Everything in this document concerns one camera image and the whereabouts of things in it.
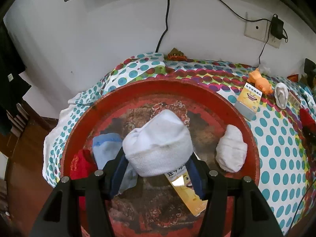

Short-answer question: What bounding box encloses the red sock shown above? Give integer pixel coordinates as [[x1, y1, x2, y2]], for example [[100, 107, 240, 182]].
[[70, 149, 97, 181], [299, 108, 316, 135]]

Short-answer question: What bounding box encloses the black adapter cable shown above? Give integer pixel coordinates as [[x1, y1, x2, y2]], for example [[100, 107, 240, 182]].
[[259, 33, 273, 65]]

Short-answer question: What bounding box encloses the white sock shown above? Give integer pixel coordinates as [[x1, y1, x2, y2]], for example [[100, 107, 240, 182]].
[[216, 125, 248, 173], [122, 109, 194, 177]]

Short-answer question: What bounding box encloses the yellow smiley carton box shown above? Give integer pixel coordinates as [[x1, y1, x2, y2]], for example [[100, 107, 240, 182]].
[[164, 168, 209, 217], [234, 81, 262, 122]]

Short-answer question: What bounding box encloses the orange rubber toy animal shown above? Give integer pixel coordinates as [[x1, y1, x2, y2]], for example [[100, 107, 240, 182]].
[[247, 68, 274, 95]]

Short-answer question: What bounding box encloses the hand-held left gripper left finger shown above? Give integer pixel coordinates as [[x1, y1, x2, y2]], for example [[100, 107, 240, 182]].
[[30, 147, 129, 237]]

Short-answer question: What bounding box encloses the red round tray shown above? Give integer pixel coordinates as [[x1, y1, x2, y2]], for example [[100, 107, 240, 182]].
[[60, 79, 261, 237]]

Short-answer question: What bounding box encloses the black curved cable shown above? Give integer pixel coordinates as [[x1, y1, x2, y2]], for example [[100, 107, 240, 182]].
[[204, 0, 273, 22]]

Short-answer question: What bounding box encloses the dark hanging cloth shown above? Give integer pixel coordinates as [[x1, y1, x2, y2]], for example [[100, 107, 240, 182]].
[[0, 17, 32, 136]]

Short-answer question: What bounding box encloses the polka dot tablecloth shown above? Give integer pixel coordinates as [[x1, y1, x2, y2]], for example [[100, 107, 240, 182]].
[[42, 52, 316, 237]]

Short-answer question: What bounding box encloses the white power outlet plate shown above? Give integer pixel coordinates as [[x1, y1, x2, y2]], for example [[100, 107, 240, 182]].
[[267, 28, 282, 49]]

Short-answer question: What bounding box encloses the black power adapter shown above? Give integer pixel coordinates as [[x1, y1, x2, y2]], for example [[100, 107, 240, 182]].
[[270, 14, 284, 40]]

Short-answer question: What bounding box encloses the black clamp mount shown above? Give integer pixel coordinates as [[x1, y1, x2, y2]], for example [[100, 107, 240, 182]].
[[304, 58, 316, 87]]

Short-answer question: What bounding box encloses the long black wall cable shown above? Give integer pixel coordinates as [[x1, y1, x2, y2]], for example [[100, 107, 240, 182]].
[[155, 0, 178, 53]]

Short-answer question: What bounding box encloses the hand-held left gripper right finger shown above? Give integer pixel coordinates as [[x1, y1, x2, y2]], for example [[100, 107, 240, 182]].
[[186, 153, 284, 237]]

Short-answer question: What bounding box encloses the white wall plate with hole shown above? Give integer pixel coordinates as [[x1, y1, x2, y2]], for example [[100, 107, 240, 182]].
[[244, 12, 269, 41]]

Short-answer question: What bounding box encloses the light blue sock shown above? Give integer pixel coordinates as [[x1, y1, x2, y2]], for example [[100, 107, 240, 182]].
[[92, 133, 139, 195]]

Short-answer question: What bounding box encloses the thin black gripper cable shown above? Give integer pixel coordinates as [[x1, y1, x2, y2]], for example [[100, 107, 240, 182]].
[[288, 178, 316, 230]]

